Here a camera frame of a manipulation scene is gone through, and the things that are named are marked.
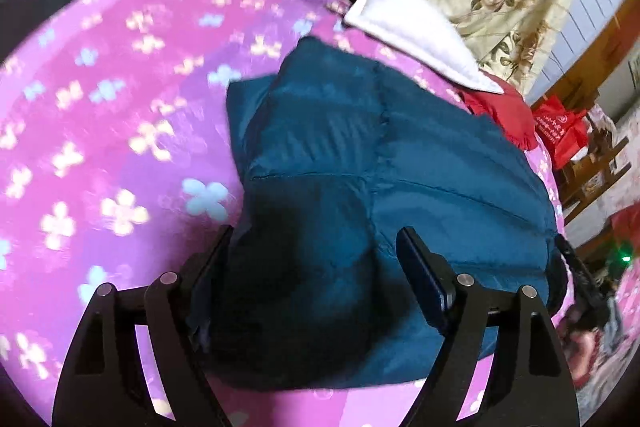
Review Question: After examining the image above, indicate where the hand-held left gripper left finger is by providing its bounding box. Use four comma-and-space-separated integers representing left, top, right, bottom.
51, 224, 236, 427

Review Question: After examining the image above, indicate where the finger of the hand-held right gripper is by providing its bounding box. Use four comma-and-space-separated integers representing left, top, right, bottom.
556, 237, 602, 309

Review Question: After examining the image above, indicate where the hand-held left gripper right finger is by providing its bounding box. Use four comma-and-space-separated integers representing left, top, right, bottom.
395, 227, 581, 427

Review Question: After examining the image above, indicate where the teal puffer jacket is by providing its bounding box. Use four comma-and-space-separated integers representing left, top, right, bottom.
190, 36, 568, 393

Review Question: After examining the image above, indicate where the wooden chair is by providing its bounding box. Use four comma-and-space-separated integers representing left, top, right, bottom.
555, 134, 631, 253

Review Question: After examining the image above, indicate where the red shopping bag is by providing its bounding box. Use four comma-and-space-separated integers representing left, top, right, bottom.
531, 94, 591, 170

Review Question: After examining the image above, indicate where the red garment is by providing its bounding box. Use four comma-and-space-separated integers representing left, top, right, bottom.
462, 74, 540, 151

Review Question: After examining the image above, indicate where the pink floral bed sheet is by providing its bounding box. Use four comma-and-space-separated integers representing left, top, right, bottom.
0, 0, 571, 427

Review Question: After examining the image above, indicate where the white folded cloth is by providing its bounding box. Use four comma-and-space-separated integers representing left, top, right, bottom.
345, 0, 505, 95

